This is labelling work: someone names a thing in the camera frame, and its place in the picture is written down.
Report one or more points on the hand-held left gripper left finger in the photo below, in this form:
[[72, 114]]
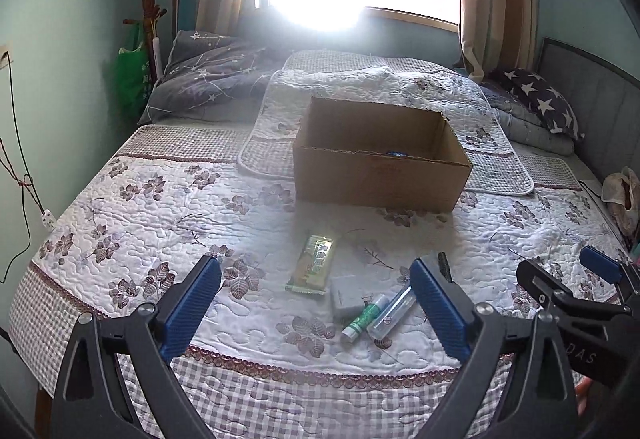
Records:
[[192, 304]]

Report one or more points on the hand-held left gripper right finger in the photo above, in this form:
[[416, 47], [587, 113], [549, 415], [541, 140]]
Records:
[[440, 309]]

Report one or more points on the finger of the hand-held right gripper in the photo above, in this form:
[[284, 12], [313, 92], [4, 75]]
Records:
[[545, 281], [602, 264]]

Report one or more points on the clear bottle with blue cap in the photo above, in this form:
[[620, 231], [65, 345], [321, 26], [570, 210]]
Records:
[[392, 314]]

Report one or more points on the green and white tube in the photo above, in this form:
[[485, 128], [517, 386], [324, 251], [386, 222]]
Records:
[[365, 316]]

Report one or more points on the white power adapter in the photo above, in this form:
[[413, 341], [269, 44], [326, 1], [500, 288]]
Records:
[[350, 299]]

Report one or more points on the green snack packet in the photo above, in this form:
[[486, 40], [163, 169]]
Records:
[[315, 264]]

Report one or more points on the brown cardboard box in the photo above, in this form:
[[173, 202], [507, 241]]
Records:
[[380, 184]]

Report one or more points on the beige crumpled cloth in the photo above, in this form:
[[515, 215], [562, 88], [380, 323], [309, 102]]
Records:
[[620, 199]]

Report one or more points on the white power strip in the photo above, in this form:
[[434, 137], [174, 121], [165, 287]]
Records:
[[48, 219]]

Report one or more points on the grey padded headboard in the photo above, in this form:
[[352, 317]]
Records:
[[585, 89]]

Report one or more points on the dark star-print pillow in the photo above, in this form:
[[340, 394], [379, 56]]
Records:
[[540, 99]]

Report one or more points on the small quilted mat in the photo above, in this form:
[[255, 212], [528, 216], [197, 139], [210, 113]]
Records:
[[280, 119]]

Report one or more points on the dark grey star pillow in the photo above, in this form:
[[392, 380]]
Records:
[[200, 79]]

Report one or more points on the green plastic bag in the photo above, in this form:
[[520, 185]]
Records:
[[131, 79]]

